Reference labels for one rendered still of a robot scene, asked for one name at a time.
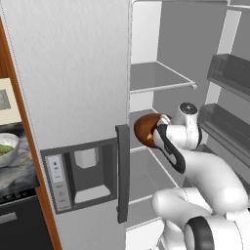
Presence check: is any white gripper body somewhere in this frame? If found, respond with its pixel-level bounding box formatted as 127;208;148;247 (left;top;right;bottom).
157;113;173;129

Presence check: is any grey fridge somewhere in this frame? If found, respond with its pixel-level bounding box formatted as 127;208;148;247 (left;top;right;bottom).
125;0;250;250

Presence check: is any brown wooden side panel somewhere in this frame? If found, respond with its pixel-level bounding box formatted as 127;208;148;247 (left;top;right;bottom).
0;18;63;250

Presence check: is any dark transparent door bin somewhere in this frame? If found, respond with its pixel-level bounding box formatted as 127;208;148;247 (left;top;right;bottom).
197;103;250;168
206;53;250;103

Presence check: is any grey wall outlet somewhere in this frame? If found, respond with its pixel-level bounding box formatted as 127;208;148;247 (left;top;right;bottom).
0;89;11;112

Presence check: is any dark grey fridge door handle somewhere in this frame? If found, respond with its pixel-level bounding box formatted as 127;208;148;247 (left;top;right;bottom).
114;124;131;225

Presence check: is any grey dishwasher handle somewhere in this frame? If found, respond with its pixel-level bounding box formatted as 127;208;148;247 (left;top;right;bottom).
0;212;19;226

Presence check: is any black dishwasher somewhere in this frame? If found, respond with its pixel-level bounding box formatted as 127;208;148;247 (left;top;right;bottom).
0;187;55;250

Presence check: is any open grey fridge door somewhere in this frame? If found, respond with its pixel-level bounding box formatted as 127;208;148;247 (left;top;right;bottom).
197;0;250;184

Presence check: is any green cucumber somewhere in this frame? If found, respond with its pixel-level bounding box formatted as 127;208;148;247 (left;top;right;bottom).
0;145;15;155

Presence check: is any white bowl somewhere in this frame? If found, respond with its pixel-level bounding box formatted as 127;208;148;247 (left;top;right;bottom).
0;132;21;169

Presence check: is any brown bowl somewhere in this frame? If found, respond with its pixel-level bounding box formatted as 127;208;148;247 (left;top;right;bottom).
133;112;173;149

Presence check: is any grey fridge door with dispenser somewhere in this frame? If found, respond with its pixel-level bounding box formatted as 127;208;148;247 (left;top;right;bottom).
0;0;132;250

